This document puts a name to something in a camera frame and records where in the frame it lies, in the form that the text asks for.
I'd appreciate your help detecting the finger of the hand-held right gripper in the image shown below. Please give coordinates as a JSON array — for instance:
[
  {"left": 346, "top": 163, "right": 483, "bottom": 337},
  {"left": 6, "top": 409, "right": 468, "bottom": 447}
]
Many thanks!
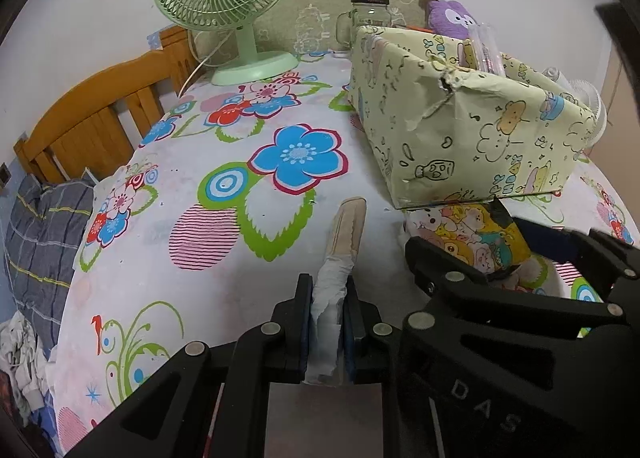
[
  {"left": 405, "top": 237, "right": 628, "bottom": 334},
  {"left": 515, "top": 221, "right": 640, "bottom": 304}
]

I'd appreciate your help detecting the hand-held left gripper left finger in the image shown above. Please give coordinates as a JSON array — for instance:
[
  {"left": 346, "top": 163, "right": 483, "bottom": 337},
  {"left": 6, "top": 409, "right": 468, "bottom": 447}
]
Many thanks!
[{"left": 70, "top": 273, "right": 314, "bottom": 458}]

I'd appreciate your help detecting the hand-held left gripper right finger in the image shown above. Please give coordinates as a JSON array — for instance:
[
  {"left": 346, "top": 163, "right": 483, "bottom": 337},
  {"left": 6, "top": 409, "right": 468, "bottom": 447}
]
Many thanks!
[{"left": 342, "top": 277, "right": 402, "bottom": 385}]

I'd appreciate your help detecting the colourful snack packet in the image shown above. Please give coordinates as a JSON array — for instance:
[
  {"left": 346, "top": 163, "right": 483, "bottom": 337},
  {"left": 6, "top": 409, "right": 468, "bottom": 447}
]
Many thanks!
[{"left": 407, "top": 202, "right": 534, "bottom": 289}]

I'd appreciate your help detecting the white paper tissue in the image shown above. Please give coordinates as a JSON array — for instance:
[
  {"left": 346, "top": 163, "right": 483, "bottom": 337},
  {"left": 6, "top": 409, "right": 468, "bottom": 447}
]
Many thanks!
[{"left": 302, "top": 257, "right": 351, "bottom": 387}]

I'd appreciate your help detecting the beige sock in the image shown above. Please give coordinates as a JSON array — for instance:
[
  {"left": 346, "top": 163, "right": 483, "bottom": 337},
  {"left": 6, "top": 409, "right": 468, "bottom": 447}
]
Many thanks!
[{"left": 323, "top": 197, "right": 369, "bottom": 272}]

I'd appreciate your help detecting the yellow cartoon fabric storage box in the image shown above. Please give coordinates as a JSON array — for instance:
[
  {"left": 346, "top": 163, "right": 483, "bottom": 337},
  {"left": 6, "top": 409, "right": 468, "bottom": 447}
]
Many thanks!
[{"left": 347, "top": 24, "right": 599, "bottom": 212}]

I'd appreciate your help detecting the floral tablecloth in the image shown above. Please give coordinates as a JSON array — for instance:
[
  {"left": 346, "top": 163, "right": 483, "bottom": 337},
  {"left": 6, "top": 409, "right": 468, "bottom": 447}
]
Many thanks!
[{"left": 50, "top": 46, "right": 640, "bottom": 458}]

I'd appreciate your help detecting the white standing fan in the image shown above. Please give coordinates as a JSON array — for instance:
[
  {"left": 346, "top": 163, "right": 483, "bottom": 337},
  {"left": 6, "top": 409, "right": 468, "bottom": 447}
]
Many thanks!
[{"left": 542, "top": 65, "right": 609, "bottom": 152}]

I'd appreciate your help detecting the beige door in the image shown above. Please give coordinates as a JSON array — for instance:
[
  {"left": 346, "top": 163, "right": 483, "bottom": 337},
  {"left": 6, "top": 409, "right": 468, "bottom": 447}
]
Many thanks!
[{"left": 601, "top": 44, "right": 633, "bottom": 112}]

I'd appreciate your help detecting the purple plush bunny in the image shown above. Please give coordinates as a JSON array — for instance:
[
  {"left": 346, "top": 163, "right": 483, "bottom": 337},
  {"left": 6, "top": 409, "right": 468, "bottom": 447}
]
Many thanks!
[{"left": 420, "top": 0, "right": 482, "bottom": 38}]

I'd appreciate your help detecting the grey plaid pillow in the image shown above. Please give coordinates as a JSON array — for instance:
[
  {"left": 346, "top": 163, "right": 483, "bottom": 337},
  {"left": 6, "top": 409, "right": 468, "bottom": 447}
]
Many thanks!
[{"left": 2, "top": 173, "right": 99, "bottom": 355}]

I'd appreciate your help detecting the glass jar with green lid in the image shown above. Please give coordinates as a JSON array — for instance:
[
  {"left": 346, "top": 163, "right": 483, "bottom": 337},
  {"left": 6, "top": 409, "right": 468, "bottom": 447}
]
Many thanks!
[{"left": 334, "top": 0, "right": 394, "bottom": 47}]

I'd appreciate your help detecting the blue printed bedsheet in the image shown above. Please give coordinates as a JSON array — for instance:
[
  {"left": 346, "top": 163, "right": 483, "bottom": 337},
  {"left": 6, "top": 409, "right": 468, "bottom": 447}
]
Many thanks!
[{"left": 20, "top": 405, "right": 63, "bottom": 456}]

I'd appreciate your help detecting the crumpled white clothing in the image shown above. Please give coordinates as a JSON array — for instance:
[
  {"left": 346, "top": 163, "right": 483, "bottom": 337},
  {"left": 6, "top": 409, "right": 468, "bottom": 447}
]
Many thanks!
[{"left": 0, "top": 310, "right": 52, "bottom": 421}]

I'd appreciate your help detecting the wooden bed headboard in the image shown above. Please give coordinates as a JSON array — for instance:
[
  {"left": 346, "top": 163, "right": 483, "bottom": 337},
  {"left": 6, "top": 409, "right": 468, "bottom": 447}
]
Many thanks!
[{"left": 12, "top": 25, "right": 202, "bottom": 185}]

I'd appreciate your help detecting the white fan cable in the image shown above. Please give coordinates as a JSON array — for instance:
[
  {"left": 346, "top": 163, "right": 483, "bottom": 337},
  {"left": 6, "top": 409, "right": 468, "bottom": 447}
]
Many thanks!
[{"left": 177, "top": 31, "right": 237, "bottom": 100}]

